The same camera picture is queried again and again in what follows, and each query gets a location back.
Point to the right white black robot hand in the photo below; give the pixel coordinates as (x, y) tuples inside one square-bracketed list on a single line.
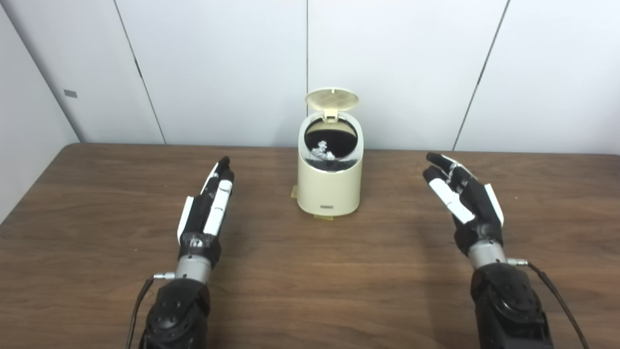
[(477, 208)]

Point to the small gray wall label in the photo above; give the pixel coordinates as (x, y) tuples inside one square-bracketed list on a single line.
[(70, 93)]

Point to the cream-colored bin body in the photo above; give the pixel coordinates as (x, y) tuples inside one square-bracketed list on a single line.
[(329, 191)]

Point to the round cream bin lid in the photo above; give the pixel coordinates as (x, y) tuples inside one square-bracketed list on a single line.
[(332, 99)]

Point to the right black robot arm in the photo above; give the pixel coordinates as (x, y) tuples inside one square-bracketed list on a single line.
[(508, 305)]

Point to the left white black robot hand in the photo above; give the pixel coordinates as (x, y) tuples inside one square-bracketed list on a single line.
[(201, 218)]

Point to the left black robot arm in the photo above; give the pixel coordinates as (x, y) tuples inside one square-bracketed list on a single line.
[(179, 310)]

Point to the white paper ball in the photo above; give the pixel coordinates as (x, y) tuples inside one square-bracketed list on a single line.
[(323, 151)]

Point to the wide yellow tape strip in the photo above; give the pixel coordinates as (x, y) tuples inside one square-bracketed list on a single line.
[(323, 217)]

